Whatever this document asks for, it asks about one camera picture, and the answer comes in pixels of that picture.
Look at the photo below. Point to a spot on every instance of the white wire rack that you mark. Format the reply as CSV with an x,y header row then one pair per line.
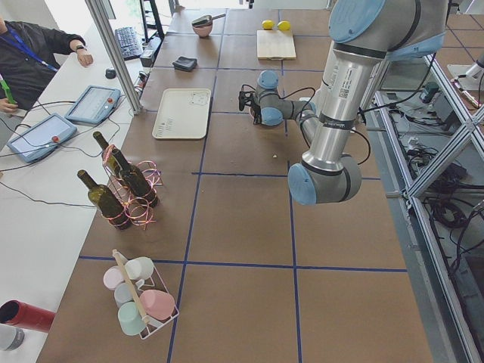
x,y
154,282

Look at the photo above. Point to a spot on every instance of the yellow lemon half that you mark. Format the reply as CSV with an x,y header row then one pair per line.
x,y
284,25

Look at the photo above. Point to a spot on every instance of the wooden rack handle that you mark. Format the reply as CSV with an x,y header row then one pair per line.
x,y
119,261

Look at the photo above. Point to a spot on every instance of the mint green cup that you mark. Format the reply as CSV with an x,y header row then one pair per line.
x,y
130,320

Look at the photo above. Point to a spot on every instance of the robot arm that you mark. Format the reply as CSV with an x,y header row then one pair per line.
x,y
364,33

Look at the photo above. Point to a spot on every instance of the grey cup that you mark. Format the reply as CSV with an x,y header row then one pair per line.
x,y
122,295

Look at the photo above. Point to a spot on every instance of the black keyboard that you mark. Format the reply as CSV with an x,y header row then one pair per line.
x,y
127,40

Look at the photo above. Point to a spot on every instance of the blue teach pendant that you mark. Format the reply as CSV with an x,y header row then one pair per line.
x,y
43,138
94,105

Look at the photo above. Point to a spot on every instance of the light pink cup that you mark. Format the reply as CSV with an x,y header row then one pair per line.
x,y
112,278

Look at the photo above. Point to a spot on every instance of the whole yellow lemon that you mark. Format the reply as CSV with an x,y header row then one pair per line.
x,y
267,24

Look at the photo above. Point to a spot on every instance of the near blue teach pendant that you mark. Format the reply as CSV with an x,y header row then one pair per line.
x,y
43,138

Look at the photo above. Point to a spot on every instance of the cream bear serving tray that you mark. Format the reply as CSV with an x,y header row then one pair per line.
x,y
183,114

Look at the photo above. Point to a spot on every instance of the wooden cutting board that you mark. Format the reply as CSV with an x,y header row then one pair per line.
x,y
275,45

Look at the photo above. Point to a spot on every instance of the metal spoon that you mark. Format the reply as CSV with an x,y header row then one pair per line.
x,y
206,20

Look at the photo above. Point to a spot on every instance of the black computer mouse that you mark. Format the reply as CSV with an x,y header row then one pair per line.
x,y
110,73

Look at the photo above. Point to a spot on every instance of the dark green wine bottle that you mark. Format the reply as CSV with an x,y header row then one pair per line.
x,y
106,202

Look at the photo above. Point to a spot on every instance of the person's right hand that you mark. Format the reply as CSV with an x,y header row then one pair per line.
x,y
84,57

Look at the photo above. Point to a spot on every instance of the far blue teach pendant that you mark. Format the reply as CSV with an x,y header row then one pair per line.
x,y
94,105

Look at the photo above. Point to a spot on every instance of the folded grey cloth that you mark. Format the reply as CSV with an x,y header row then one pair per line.
x,y
186,64

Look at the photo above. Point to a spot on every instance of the red cylinder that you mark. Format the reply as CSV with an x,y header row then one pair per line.
x,y
20,314

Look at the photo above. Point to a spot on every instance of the aluminium frame post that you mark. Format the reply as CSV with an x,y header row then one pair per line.
x,y
100,17

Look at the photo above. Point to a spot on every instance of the copper wire bottle rack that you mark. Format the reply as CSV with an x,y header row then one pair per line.
x,y
137,209

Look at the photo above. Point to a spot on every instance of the white cup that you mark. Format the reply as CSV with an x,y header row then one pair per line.
x,y
139,268

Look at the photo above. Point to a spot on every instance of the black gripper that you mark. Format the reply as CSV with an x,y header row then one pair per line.
x,y
255,112

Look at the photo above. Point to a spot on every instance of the pink bowl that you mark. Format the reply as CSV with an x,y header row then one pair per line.
x,y
204,30

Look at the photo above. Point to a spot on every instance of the seated person black jacket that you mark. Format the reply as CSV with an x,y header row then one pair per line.
x,y
28,61

